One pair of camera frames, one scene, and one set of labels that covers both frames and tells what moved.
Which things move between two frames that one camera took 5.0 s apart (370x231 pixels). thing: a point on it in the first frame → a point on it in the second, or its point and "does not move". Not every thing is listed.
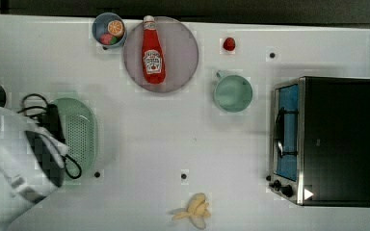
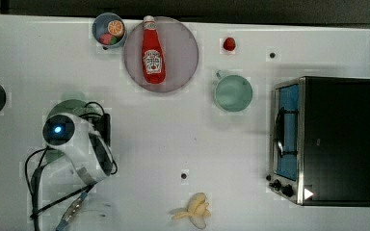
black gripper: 50,118 → 102,124
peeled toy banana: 197,210 does not move
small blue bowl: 100,26 does not move
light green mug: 232,92 does not move
